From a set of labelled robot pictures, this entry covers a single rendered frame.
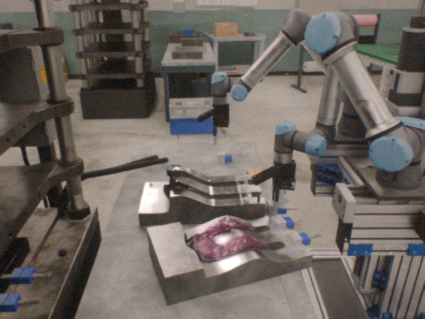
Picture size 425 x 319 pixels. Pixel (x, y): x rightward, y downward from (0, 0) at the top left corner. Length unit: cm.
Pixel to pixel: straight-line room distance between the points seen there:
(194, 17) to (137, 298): 690
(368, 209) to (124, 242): 89
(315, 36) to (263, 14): 667
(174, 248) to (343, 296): 118
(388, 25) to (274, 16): 233
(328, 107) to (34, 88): 112
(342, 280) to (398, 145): 120
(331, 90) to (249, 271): 69
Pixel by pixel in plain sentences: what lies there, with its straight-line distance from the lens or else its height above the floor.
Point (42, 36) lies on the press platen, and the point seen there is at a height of 152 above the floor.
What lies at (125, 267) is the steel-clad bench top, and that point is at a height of 80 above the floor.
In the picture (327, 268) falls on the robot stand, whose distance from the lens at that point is 233.
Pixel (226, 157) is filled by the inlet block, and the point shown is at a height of 84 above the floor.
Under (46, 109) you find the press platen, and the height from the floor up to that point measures 128.
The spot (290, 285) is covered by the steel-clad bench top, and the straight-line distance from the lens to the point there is 128.
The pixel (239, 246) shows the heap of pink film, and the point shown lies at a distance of 124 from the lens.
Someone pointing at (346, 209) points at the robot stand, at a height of 96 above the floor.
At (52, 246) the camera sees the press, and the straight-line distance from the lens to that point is 156.
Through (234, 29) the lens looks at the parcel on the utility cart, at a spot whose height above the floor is 98.
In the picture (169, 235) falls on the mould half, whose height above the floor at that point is 91.
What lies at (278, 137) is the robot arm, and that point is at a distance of 143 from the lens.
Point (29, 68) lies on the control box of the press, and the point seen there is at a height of 139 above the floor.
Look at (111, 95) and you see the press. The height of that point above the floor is 34.
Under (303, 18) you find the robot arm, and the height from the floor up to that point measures 155.
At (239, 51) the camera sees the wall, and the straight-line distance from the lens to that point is 792.
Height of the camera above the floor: 166
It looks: 25 degrees down
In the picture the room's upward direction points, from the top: straight up
